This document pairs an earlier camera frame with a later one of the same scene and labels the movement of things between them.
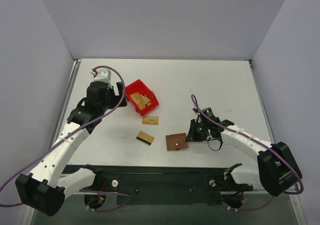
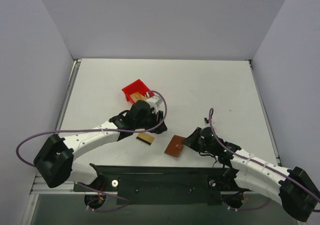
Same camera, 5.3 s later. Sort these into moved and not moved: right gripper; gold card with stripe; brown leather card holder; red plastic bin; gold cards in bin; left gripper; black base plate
Moved: left gripper; brown leather card holder; right gripper
Not moved: gold cards in bin; black base plate; red plastic bin; gold card with stripe
